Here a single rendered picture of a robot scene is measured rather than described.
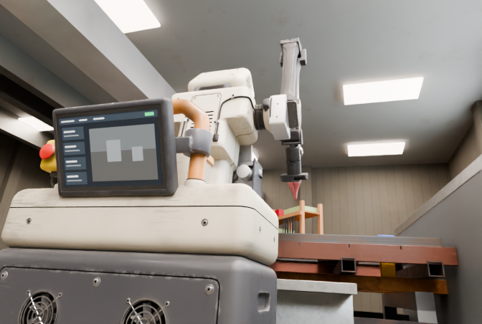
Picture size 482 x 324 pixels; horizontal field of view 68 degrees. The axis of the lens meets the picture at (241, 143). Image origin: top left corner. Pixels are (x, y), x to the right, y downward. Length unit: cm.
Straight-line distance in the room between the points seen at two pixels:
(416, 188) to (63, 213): 953
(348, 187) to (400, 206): 132
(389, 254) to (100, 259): 103
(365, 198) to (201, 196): 926
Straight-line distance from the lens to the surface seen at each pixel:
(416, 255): 146
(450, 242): 154
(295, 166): 139
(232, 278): 59
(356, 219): 969
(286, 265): 211
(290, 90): 134
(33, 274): 80
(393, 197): 987
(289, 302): 137
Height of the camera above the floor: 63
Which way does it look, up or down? 23 degrees up
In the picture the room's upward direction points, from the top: 4 degrees clockwise
